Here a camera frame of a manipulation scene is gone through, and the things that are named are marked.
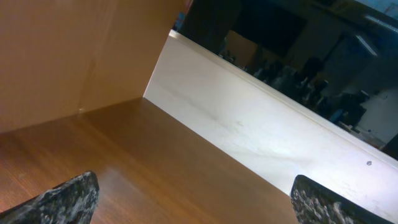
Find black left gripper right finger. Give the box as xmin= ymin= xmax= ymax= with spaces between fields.
xmin=290 ymin=175 xmax=392 ymax=224

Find brown board side panel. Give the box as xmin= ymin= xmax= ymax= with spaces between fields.
xmin=1 ymin=0 xmax=183 ymax=132

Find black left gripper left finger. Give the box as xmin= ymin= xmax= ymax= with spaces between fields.
xmin=1 ymin=171 xmax=100 ymax=224

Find white partition panel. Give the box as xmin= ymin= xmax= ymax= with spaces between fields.
xmin=144 ymin=31 xmax=397 ymax=223

